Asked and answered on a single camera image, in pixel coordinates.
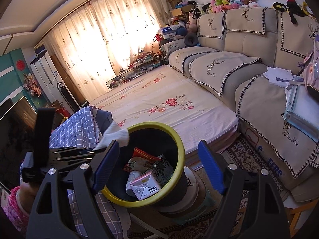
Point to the beige round container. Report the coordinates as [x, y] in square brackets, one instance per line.
[189, 186]

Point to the floral floor mattress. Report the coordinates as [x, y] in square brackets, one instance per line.
[162, 92]

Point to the cream embroidered curtain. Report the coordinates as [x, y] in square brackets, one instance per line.
[104, 29]

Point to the dark grey neck pillow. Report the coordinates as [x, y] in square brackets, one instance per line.
[190, 39]

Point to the pink backpack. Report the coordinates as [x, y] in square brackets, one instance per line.
[311, 67]

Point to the patterned brown rug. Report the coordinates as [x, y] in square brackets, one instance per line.
[249, 164]

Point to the white tissue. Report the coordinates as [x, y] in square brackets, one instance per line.
[114, 134]

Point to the long mirror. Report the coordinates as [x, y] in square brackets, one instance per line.
[119, 79]

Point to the row of plush toys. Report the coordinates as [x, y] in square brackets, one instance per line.
[229, 3]

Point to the black yellow plush toy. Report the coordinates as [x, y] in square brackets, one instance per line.
[291, 7]

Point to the blue star print bag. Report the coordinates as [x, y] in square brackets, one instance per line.
[170, 32]

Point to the floral print carton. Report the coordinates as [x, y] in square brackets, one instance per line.
[162, 171]

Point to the pink plush toy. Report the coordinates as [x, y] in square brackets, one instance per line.
[192, 21]

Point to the red snack wrapper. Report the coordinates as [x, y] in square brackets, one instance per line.
[143, 155]

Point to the person's left forearm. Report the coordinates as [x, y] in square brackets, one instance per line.
[17, 204]

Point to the white standing air conditioner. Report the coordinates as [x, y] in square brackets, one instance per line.
[47, 69]

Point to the flower wall hanging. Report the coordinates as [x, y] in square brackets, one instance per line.
[32, 84]

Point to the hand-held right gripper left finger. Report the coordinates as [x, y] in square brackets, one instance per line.
[107, 164]

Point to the small white bottle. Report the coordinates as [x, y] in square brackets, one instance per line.
[132, 176]

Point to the loose white papers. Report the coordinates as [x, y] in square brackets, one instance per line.
[276, 76]

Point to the wooden stool frame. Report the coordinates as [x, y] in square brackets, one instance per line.
[296, 214]

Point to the stack of blue folders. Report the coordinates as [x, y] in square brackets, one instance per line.
[301, 114]

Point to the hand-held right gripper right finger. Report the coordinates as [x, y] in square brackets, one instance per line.
[211, 164]

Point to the red round wall decoration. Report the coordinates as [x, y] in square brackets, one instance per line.
[20, 64]

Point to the black trash bin yellow rim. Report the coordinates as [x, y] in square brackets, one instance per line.
[154, 139]

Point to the white printed box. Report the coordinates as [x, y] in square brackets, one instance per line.
[264, 154]

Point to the green plastic stool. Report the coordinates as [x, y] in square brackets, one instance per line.
[206, 204]

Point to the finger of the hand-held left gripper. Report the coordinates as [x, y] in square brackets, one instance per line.
[74, 150]
[72, 159]

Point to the large curved television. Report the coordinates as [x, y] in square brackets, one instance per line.
[15, 134]

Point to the beige sofa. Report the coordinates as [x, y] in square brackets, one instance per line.
[249, 44]

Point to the wooden curtain rod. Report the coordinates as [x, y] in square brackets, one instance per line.
[87, 3]

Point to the black flat television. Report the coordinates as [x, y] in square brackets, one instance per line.
[5, 109]

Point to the blue checked tablecloth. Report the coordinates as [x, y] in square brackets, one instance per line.
[74, 129]

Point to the small black box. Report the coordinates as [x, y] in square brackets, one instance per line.
[84, 104]

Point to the small pink carton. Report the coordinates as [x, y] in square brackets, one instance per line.
[144, 186]

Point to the grey blue cloth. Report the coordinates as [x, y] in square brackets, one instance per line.
[103, 119]

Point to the black tower fan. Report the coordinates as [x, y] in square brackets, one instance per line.
[67, 97]

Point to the pile of books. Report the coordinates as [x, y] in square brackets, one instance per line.
[147, 61]

